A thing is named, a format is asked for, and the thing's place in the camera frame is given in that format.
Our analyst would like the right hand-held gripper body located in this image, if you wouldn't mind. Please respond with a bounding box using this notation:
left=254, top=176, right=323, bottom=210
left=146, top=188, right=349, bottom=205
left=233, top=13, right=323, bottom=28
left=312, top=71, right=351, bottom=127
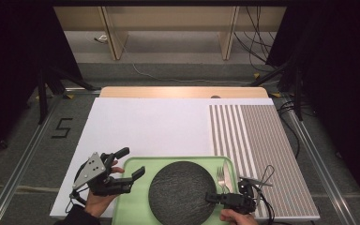
left=218, top=176, right=274, bottom=216

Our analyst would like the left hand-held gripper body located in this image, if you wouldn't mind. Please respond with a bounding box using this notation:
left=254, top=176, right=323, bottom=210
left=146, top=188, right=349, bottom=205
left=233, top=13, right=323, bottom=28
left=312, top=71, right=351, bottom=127
left=72, top=152, right=134, bottom=197

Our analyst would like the silver fork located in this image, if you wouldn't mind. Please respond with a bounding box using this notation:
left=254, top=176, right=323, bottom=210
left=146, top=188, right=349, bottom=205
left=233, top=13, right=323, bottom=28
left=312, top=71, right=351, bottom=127
left=216, top=166, right=229, bottom=193

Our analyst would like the silver knife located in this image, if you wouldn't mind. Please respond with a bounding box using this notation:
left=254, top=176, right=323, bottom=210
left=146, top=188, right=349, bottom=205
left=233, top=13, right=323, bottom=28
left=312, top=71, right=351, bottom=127
left=223, top=159, right=236, bottom=194

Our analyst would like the light green tray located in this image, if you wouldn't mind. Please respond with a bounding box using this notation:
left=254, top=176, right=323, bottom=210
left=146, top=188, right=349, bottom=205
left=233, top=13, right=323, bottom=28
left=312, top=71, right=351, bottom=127
left=112, top=156, right=245, bottom=225

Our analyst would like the dark round slate plate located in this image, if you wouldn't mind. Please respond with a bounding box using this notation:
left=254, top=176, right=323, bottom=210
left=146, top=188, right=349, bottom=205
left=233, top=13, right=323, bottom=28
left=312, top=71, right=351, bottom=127
left=148, top=160, right=218, bottom=225

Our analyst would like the person's right hand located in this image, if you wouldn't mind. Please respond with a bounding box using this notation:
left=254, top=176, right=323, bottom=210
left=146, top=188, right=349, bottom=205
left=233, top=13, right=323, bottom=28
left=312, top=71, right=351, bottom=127
left=219, top=208, right=259, bottom=225

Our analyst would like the person's left hand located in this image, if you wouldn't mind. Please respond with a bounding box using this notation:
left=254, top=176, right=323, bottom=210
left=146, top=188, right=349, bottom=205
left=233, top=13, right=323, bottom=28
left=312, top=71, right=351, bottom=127
left=83, top=160, right=126, bottom=219

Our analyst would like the striped woven placemat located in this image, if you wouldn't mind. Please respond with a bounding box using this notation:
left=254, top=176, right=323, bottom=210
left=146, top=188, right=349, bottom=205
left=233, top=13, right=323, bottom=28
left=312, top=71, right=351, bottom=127
left=208, top=104, right=322, bottom=219

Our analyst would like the light wooden table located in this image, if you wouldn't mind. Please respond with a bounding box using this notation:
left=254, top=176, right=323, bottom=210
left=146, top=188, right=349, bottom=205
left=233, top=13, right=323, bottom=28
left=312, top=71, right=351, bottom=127
left=99, top=86, right=270, bottom=99

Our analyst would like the black metal stand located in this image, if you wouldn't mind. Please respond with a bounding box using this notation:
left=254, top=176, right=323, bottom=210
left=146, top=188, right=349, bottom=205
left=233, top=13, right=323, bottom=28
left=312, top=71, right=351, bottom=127
left=37, top=64, right=101, bottom=126
left=249, top=59, right=305, bottom=122

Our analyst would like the black curtain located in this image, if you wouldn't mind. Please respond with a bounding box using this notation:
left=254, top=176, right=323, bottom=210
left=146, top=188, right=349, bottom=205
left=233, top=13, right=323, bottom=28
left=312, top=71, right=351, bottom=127
left=0, top=0, right=83, bottom=158
left=265, top=0, right=360, bottom=207

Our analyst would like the beige wooden shelf unit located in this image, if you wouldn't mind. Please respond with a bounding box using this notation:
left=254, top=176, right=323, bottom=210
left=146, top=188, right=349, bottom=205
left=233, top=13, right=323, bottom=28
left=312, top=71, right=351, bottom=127
left=53, top=6, right=287, bottom=61

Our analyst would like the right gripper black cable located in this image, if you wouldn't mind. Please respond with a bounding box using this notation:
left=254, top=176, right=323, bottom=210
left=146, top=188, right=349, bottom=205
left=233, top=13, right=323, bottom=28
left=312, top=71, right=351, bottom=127
left=252, top=164, right=277, bottom=225

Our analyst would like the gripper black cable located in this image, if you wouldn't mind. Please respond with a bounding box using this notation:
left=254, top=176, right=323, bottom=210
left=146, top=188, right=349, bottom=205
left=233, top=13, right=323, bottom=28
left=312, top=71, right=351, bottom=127
left=252, top=164, right=277, bottom=225
left=65, top=186, right=89, bottom=216

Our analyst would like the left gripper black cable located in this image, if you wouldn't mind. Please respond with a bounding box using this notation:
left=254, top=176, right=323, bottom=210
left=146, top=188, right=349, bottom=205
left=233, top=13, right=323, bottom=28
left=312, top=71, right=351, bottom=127
left=65, top=186, right=89, bottom=216

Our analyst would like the metal floor rail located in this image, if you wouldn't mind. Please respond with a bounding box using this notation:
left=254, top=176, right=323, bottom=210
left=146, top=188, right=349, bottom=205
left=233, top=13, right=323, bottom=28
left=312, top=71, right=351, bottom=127
left=0, top=87, right=101, bottom=225
left=285, top=104, right=359, bottom=225

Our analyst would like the black floor cable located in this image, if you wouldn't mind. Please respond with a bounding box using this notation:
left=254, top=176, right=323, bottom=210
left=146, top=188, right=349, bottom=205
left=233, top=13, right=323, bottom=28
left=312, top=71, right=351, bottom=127
left=277, top=99, right=302, bottom=158

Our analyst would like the bundle of black cables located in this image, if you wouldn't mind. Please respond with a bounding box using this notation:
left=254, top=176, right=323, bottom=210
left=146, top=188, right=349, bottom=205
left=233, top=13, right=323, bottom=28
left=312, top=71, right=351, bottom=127
left=233, top=6, right=278, bottom=73

